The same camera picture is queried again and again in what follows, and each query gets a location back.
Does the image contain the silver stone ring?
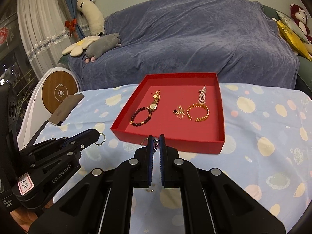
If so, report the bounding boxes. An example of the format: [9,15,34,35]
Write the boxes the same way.
[139,136,160,152]

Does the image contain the small gold ring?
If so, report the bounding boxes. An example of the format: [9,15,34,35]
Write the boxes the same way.
[95,132,106,146]

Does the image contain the dark bead gold bracelet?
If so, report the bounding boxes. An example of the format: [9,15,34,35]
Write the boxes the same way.
[129,106,153,127]

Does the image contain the gold wrist watch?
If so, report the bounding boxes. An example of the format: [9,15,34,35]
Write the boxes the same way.
[148,94,160,113]

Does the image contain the black clover gold necklace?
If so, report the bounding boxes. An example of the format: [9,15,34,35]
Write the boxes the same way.
[172,105,188,121]

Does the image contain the gold cuff bangle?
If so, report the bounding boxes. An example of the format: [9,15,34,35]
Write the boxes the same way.
[186,103,210,123]

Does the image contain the pearl bead bracelet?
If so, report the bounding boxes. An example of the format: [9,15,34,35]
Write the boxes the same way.
[197,85,208,105]

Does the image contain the person left hand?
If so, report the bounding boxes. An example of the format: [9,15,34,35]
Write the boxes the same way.
[10,199,54,233]

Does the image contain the red cardboard box tray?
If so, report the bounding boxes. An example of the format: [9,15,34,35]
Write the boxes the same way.
[111,72,225,154]

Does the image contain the white wood exercise machine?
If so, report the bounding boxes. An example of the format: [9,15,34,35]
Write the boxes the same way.
[17,67,79,150]

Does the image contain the flower shaped plush cushion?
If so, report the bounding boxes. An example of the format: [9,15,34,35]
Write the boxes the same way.
[62,36,100,57]

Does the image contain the grey plush toy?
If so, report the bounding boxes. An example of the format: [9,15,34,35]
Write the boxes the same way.
[85,33,121,63]

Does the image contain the blue planet print tablecloth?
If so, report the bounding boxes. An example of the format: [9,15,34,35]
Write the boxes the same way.
[36,83,311,231]

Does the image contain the red curtain tie bow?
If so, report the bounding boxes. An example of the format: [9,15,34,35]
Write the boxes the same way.
[65,19,77,38]

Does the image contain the cream alpaca plush toy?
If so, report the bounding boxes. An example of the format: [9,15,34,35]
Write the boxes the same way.
[77,0,105,36]

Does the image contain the white sheer curtain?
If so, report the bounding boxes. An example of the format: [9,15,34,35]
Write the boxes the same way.
[17,0,77,79]

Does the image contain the blue sofa cover blanket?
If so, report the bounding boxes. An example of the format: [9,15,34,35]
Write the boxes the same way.
[68,0,300,90]

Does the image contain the green sofa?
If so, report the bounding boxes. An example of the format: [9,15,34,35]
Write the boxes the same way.
[262,5,312,98]

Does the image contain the gold satin pillow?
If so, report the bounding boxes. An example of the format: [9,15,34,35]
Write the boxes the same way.
[276,20,311,61]

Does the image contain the silver grey pillow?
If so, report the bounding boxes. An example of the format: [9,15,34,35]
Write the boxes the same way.
[276,11,308,43]

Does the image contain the red monkey plush toy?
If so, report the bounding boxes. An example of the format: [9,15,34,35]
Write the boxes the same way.
[290,3,311,43]

